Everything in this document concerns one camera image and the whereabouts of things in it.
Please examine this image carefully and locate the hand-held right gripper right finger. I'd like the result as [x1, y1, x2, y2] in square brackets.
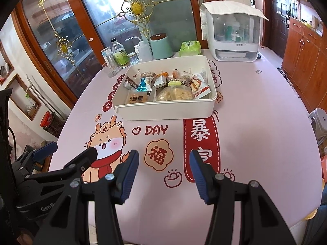
[189, 149, 297, 245]

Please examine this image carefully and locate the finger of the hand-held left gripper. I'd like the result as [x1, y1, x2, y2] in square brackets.
[11, 141, 59, 176]
[24, 147, 99, 184]

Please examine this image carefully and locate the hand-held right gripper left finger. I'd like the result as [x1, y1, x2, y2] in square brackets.
[33, 149, 140, 245]

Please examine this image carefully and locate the white plastic bin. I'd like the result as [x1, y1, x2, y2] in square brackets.
[113, 55, 217, 121]

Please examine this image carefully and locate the clear cake packet black label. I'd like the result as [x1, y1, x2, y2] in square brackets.
[125, 90, 156, 105]

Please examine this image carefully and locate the square rice crisp packet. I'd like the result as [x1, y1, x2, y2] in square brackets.
[171, 85, 195, 100]

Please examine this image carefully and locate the brown and white snack packet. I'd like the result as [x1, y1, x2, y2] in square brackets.
[124, 77, 140, 89]

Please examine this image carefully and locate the round puffed rice packet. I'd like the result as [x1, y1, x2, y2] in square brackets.
[156, 88, 177, 101]

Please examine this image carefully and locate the red white bread print packet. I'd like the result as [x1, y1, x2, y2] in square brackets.
[190, 73, 211, 99]

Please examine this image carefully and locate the blue white snack packet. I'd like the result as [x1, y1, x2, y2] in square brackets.
[137, 78, 153, 93]

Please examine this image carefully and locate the nut brittle packet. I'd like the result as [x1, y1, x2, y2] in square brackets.
[179, 74, 193, 86]

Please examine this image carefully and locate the dark woven basket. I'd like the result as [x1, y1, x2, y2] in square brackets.
[42, 112, 65, 136]

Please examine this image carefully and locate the red tin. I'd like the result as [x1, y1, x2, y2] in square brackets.
[40, 112, 55, 128]

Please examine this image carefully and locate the clear drinking glass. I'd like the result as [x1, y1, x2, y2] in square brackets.
[102, 62, 118, 78]

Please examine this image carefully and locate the clear cylindrical container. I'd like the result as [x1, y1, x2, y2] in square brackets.
[106, 52, 118, 68]

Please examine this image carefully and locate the gold door ornament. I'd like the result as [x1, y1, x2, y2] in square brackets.
[52, 31, 77, 65]
[116, 0, 157, 37]

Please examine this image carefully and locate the white tube box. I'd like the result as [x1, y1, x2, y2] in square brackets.
[101, 48, 113, 64]

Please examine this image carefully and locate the clear bottle green label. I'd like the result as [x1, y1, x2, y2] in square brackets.
[110, 38, 131, 69]

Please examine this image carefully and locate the white squeeze bottle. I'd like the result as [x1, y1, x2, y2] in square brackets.
[125, 37, 154, 62]

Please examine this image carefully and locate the pink round container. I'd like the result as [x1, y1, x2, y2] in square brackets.
[319, 156, 327, 182]

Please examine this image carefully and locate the blue cloth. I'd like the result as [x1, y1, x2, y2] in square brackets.
[304, 204, 327, 245]

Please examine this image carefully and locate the green tissue pack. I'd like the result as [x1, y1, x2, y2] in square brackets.
[178, 41, 201, 57]

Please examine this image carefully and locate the grey plastic stool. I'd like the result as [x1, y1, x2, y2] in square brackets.
[308, 108, 327, 143]

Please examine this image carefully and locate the wood framed glass door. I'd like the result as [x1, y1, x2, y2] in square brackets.
[11, 0, 225, 102]

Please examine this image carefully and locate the teal canister brown lid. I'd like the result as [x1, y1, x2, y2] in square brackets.
[149, 33, 174, 60]

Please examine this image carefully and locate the white countertop appliance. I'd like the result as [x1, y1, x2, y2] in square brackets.
[204, 10, 261, 63]

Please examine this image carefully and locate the wooden cabinet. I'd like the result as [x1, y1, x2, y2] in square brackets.
[281, 0, 327, 113]

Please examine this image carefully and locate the dark wooden door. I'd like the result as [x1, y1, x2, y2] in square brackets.
[263, 0, 290, 57]

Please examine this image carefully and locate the white cloth cover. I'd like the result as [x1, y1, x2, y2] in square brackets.
[200, 1, 269, 41]

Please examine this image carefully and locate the silver metal rail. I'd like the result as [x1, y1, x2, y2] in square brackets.
[26, 74, 68, 120]

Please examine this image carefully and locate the wooden wall frame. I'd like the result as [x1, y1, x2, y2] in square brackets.
[5, 73, 42, 121]

